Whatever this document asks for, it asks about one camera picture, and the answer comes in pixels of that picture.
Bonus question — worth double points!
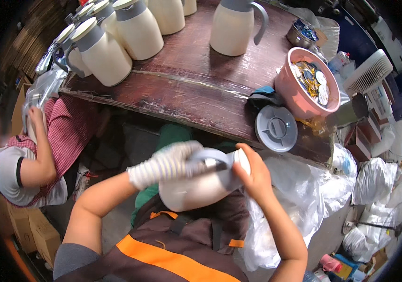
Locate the person's left hand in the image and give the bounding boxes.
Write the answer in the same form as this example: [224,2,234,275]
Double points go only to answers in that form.
[127,141,207,191]

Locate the person's right hand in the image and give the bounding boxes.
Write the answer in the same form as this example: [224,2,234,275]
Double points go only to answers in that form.
[232,143,276,205]

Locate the cream thermos jug grey handle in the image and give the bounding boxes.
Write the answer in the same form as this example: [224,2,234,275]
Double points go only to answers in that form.
[158,148,252,213]

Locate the grey round jug lid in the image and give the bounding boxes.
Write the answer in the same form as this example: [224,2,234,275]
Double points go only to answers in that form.
[255,105,298,153]

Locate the black and blue cloth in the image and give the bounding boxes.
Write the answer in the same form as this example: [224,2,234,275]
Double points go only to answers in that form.
[247,86,283,110]

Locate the person's body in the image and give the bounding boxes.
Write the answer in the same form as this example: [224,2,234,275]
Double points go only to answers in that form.
[53,190,255,282]

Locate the heap of white plastic bags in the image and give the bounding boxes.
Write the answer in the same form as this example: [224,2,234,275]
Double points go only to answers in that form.
[239,143,400,273]

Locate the pink plastic bucket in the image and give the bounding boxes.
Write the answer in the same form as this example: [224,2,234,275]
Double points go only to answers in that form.
[274,47,341,120]

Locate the row of cream jugs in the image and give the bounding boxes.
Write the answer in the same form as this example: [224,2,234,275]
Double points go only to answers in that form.
[54,0,269,87]

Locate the heap of round paper tags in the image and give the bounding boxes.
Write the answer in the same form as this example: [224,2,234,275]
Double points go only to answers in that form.
[291,61,331,106]

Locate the clear plastic bag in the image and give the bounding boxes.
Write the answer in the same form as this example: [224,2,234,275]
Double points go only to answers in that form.
[22,68,68,135]

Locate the metal bowl of blue packets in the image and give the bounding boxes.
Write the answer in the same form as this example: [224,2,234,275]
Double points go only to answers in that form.
[286,19,320,49]

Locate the brown open boxes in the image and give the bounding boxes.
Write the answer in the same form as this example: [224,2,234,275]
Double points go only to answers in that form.
[344,116,382,163]

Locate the clear plastic bottle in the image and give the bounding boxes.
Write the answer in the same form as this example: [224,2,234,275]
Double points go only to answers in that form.
[303,270,322,282]

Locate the cardboard boxes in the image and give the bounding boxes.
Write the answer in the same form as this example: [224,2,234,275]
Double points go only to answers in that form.
[6,204,63,269]

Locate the white spray can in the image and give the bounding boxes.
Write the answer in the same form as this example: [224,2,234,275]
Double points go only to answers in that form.
[328,51,351,73]

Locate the white electric fan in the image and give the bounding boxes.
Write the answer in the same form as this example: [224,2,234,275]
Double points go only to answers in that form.
[342,49,394,96]

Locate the standing floor fan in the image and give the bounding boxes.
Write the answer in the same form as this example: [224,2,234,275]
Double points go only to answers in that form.
[342,200,402,242]

